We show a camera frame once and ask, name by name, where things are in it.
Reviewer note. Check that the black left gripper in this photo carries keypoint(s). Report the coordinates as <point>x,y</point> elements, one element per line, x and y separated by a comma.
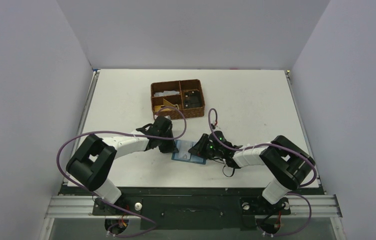
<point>168,144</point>

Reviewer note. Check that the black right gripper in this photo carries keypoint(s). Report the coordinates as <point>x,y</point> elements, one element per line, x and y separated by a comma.
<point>200,146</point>

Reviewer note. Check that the blue leather card holder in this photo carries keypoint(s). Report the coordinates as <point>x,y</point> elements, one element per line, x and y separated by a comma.
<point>194,159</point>

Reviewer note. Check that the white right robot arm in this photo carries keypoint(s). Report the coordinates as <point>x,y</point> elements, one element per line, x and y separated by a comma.
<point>288,163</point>

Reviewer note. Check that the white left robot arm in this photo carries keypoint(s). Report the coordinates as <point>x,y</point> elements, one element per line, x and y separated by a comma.
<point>92,161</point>

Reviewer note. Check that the gold card in basket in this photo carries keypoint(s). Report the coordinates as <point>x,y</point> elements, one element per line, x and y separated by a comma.
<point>158,107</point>

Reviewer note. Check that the silver cards in basket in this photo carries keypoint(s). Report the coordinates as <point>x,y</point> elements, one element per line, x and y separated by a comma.
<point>166,93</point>

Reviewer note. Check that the brown woven divided basket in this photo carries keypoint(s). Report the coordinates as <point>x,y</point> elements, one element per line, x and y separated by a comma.
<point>181,86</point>

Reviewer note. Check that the black items in basket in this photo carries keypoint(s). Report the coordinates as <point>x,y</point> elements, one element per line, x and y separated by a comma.
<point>192,99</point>

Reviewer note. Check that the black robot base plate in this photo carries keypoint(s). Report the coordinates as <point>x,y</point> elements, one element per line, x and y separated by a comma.
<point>245,208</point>

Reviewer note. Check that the aluminium frame rail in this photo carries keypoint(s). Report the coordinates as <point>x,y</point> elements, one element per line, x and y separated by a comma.
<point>80,207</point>

